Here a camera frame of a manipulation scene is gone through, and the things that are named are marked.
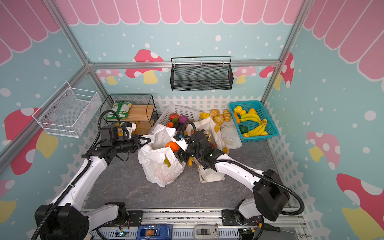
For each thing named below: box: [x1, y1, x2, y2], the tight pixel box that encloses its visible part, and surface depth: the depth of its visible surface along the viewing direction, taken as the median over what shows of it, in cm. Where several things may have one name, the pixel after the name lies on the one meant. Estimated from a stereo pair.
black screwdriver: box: [262, 223, 312, 238], surface depth 72 cm
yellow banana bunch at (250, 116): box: [240, 113, 261, 123], surface depth 114 cm
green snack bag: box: [106, 101, 133, 120], surface depth 100 cm
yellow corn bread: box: [199, 112, 211, 120], surface depth 118 cm
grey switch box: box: [194, 224, 219, 240], surface depth 69 cm
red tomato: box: [169, 112, 180, 123], surface depth 111 cm
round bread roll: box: [210, 109, 220, 117], surface depth 119 cm
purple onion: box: [178, 115, 189, 124], surface depth 112 cm
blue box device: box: [136, 224, 173, 240], surface depth 68 cm
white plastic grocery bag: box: [137, 124, 184, 188], surface depth 73 cm
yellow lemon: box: [234, 105, 243, 113], surface depth 116 cm
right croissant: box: [223, 109, 232, 123], surface depth 118 cm
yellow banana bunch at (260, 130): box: [248, 118, 269, 137], surface depth 107 cm
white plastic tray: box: [219, 110, 243, 150], surface depth 108 cm
